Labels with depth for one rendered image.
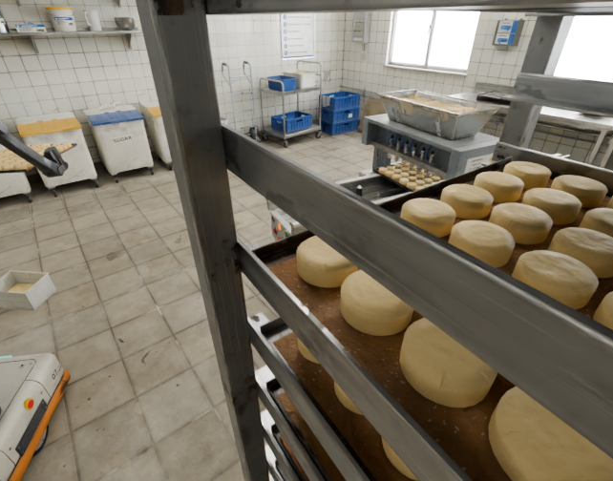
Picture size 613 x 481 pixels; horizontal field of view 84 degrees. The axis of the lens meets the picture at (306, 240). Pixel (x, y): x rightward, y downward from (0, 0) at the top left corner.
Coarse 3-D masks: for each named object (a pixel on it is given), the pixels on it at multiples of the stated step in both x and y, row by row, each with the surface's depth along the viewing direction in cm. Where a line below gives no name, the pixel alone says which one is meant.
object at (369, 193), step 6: (372, 186) 199; (378, 186) 199; (384, 186) 199; (354, 192) 193; (360, 192) 185; (366, 192) 193; (372, 192) 193; (366, 198) 186; (372, 198) 186; (378, 198) 186; (384, 198) 186; (276, 210) 175; (282, 210) 175; (282, 216) 170; (288, 216) 169; (288, 222) 164
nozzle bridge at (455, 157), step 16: (368, 128) 201; (384, 128) 200; (400, 128) 179; (368, 144) 207; (384, 144) 199; (432, 144) 161; (448, 144) 156; (464, 144) 156; (480, 144) 156; (496, 144) 157; (384, 160) 220; (416, 160) 177; (448, 160) 165; (464, 160) 152; (480, 160) 157; (448, 176) 157
